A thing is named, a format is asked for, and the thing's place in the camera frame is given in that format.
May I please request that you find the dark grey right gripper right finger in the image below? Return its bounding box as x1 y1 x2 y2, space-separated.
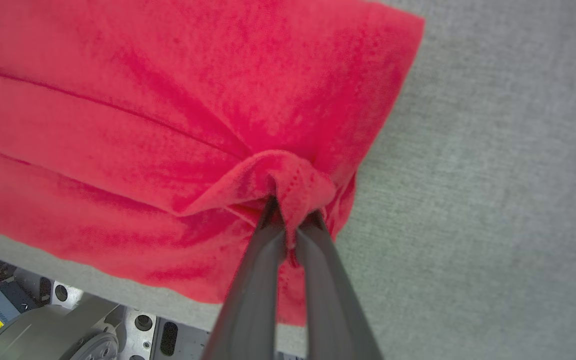
295 210 385 360

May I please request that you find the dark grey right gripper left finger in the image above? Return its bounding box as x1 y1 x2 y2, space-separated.
201 196 289 360

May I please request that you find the red white Bulls jersey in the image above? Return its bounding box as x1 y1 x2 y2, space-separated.
0 0 426 327

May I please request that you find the grey fabric sofa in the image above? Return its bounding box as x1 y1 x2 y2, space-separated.
0 0 576 360

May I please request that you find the grey round waist joint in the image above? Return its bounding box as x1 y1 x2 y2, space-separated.
0 294 121 360

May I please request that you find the blue grey electronics box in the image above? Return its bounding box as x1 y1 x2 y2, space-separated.
0 280 39 337

